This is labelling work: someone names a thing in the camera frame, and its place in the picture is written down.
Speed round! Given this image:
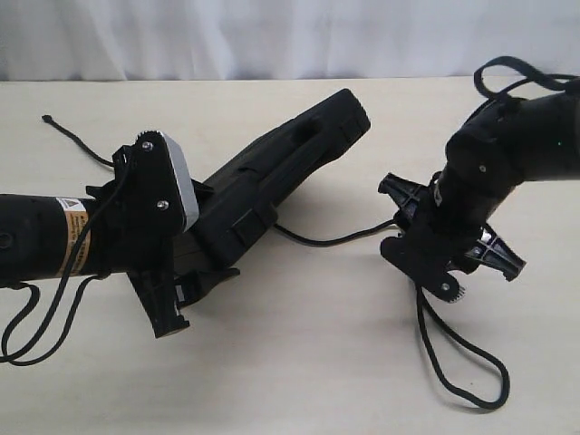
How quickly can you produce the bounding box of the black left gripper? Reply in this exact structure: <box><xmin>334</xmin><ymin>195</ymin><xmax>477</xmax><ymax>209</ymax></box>
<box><xmin>83</xmin><ymin>179</ymin><xmax>240</xmax><ymax>339</ymax></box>

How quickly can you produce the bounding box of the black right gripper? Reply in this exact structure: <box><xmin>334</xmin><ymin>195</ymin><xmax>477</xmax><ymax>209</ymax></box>
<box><xmin>378</xmin><ymin>173</ymin><xmax>527</xmax><ymax>281</ymax></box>

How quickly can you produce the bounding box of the black plastic carrying case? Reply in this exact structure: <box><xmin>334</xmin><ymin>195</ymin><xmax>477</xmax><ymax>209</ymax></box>
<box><xmin>173</xmin><ymin>88</ymin><xmax>371</xmax><ymax>276</ymax></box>

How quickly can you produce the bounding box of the black cord with knot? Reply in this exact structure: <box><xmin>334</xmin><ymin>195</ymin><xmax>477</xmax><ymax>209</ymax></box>
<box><xmin>40</xmin><ymin>114</ymin><xmax>512</xmax><ymax>402</ymax></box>

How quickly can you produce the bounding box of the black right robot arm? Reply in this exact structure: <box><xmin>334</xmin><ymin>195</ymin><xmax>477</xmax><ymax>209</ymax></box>
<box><xmin>379</xmin><ymin>92</ymin><xmax>579</xmax><ymax>284</ymax></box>

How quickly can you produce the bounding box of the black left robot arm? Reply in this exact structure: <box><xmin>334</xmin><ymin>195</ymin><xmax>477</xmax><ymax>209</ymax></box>
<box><xmin>1</xmin><ymin>176</ymin><xmax>239</xmax><ymax>338</ymax></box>

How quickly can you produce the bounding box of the white backdrop curtain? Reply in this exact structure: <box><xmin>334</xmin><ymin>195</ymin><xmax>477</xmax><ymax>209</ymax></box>
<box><xmin>1</xmin><ymin>1</ymin><xmax>579</xmax><ymax>82</ymax></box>

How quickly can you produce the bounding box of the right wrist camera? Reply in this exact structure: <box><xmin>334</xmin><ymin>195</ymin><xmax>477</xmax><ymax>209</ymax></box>
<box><xmin>380</xmin><ymin>237</ymin><xmax>465</xmax><ymax>304</ymax></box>

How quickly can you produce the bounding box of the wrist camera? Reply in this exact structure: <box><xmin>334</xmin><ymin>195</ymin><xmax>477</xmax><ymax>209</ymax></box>
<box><xmin>380</xmin><ymin>237</ymin><xmax>465</xmax><ymax>304</ymax></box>
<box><xmin>112</xmin><ymin>130</ymin><xmax>199</xmax><ymax>237</ymax></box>

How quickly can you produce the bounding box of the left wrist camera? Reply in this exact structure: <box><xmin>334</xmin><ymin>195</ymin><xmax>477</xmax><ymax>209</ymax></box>
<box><xmin>112</xmin><ymin>130</ymin><xmax>199</xmax><ymax>237</ymax></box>

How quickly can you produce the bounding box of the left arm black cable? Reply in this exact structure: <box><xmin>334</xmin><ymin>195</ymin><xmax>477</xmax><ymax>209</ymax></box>
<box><xmin>0</xmin><ymin>149</ymin><xmax>137</xmax><ymax>366</ymax></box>

